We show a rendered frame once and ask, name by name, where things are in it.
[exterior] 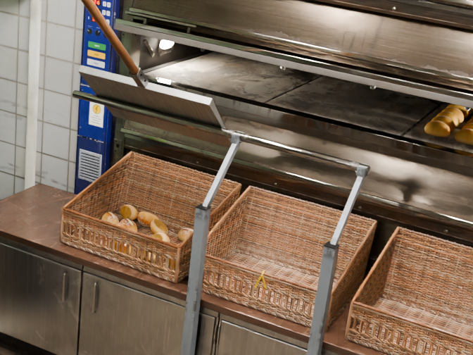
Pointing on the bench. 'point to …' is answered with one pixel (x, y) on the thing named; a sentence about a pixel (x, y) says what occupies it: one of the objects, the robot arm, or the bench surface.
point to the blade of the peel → (157, 103)
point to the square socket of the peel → (140, 78)
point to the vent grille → (89, 165)
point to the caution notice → (96, 114)
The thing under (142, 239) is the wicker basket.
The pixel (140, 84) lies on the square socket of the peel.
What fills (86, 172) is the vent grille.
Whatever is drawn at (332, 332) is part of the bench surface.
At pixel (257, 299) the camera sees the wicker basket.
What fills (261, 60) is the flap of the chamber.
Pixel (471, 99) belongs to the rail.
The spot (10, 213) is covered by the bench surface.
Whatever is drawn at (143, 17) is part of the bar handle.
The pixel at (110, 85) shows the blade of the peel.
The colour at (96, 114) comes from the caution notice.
